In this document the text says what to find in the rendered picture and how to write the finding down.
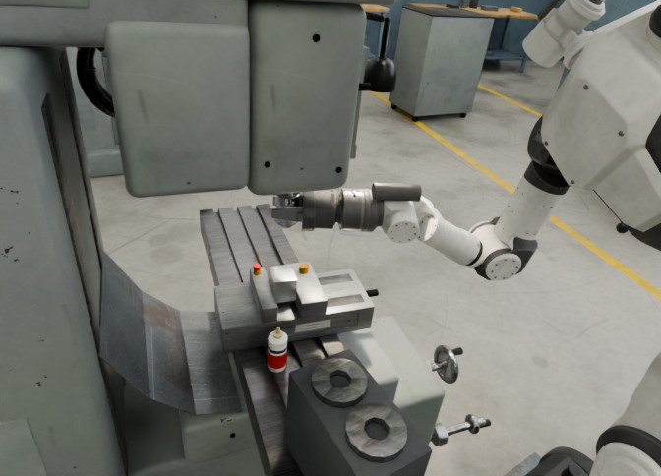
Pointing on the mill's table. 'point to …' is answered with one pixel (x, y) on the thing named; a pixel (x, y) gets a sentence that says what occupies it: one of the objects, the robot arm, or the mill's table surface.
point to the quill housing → (302, 92)
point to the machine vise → (269, 322)
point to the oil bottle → (276, 350)
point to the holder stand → (348, 423)
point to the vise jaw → (309, 292)
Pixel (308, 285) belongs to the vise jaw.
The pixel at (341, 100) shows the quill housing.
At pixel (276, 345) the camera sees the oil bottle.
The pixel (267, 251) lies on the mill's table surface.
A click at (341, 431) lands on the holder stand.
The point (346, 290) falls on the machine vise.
